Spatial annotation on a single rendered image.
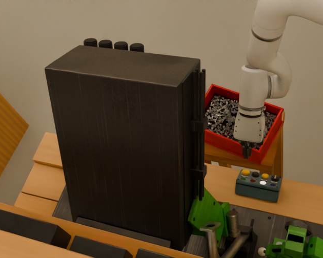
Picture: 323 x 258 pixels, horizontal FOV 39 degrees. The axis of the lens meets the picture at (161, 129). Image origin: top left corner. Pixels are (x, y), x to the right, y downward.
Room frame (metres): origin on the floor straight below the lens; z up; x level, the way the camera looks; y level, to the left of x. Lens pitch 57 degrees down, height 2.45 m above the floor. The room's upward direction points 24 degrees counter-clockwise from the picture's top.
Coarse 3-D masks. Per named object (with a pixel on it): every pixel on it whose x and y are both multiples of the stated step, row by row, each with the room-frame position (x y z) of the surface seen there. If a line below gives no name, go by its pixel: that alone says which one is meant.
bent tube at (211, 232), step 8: (208, 224) 0.46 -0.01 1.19; (216, 224) 0.45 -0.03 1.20; (208, 232) 0.43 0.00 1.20; (208, 240) 0.42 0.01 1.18; (216, 240) 0.41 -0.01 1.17; (240, 240) 0.44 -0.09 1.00; (208, 248) 0.40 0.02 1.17; (216, 248) 0.39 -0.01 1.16; (232, 248) 0.41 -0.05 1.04; (216, 256) 0.38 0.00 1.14; (224, 256) 0.39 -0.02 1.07; (232, 256) 0.39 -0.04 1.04
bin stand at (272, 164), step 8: (280, 128) 0.85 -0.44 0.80; (280, 136) 0.87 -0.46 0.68; (208, 144) 0.91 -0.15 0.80; (272, 144) 0.80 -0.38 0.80; (280, 144) 0.87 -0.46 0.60; (208, 152) 0.88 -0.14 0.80; (216, 152) 0.87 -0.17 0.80; (224, 152) 0.85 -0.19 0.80; (272, 152) 0.77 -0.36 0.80; (280, 152) 0.88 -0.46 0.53; (208, 160) 0.88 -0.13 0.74; (216, 160) 0.85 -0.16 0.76; (224, 160) 0.83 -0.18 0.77; (232, 160) 0.81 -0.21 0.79; (240, 160) 0.79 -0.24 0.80; (248, 160) 0.78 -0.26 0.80; (264, 160) 0.75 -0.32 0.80; (272, 160) 0.73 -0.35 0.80; (280, 160) 0.88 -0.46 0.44; (256, 168) 0.75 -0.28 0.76; (264, 168) 0.73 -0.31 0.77; (272, 168) 0.71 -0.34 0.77; (280, 168) 0.88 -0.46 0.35; (280, 176) 0.88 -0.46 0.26
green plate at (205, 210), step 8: (208, 192) 0.53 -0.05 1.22; (208, 200) 0.52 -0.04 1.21; (192, 208) 0.49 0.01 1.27; (200, 208) 0.49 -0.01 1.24; (208, 208) 0.50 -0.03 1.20; (216, 208) 0.51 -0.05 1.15; (192, 216) 0.47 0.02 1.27; (200, 216) 0.48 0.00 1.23; (208, 216) 0.48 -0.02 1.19; (216, 216) 0.49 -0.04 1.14; (192, 224) 0.45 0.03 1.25; (200, 224) 0.46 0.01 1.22; (224, 224) 0.48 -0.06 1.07; (192, 232) 0.48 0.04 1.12; (200, 232) 0.45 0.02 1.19; (216, 232) 0.45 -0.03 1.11
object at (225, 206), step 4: (224, 204) 0.53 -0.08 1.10; (228, 204) 0.53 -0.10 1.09; (224, 208) 0.51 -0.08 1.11; (228, 208) 0.52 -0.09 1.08; (224, 212) 0.51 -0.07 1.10; (224, 216) 0.50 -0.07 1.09; (224, 220) 0.49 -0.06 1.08; (224, 228) 0.47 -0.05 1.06; (224, 232) 0.46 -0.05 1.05; (224, 236) 0.46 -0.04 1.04
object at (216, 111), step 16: (208, 96) 1.07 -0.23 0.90; (224, 96) 1.05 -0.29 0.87; (208, 112) 1.01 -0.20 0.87; (224, 112) 0.98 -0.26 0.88; (272, 112) 0.89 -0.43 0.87; (208, 128) 0.93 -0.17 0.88; (224, 128) 0.90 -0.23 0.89; (272, 128) 0.80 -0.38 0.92; (224, 144) 0.85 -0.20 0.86; (256, 160) 0.75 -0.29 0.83
